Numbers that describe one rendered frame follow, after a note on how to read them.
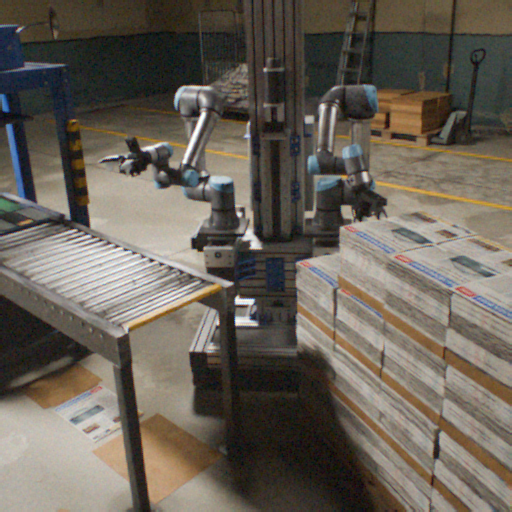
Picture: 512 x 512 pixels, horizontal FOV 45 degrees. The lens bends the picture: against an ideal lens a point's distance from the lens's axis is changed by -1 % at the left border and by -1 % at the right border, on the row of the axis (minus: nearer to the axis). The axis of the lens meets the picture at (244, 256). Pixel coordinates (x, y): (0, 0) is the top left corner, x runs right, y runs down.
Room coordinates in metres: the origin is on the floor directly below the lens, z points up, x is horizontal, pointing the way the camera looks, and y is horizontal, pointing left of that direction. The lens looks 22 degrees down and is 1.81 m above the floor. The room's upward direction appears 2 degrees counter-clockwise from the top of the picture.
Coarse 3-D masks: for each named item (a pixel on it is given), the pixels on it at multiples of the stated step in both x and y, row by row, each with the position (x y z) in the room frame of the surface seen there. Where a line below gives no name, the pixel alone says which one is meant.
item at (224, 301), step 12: (72, 228) 2.93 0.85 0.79; (84, 228) 2.90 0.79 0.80; (108, 240) 2.71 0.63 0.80; (120, 240) 2.70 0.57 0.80; (132, 252) 2.57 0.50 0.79; (144, 252) 2.54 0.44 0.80; (168, 264) 2.39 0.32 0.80; (180, 264) 2.39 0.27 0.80; (192, 276) 2.28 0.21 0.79; (204, 276) 2.25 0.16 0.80; (228, 288) 2.15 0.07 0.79; (204, 300) 2.23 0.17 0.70; (216, 300) 2.18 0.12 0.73; (228, 300) 2.15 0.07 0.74; (228, 312) 2.15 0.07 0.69
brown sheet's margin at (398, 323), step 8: (384, 312) 1.76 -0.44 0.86; (392, 320) 1.73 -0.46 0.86; (400, 320) 1.69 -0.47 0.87; (400, 328) 1.69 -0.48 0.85; (408, 328) 1.65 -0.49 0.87; (416, 336) 1.62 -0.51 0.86; (424, 336) 1.58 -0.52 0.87; (424, 344) 1.58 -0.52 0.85; (432, 344) 1.55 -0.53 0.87; (432, 352) 1.55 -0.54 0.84; (440, 352) 1.52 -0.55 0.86
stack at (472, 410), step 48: (336, 288) 2.05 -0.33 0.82; (384, 336) 1.77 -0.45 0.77; (336, 384) 2.02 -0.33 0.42; (384, 384) 1.75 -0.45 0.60; (432, 384) 1.55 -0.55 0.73; (336, 432) 2.00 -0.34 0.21; (432, 432) 1.52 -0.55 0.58; (480, 432) 1.36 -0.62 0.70; (384, 480) 1.73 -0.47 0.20; (480, 480) 1.34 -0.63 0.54
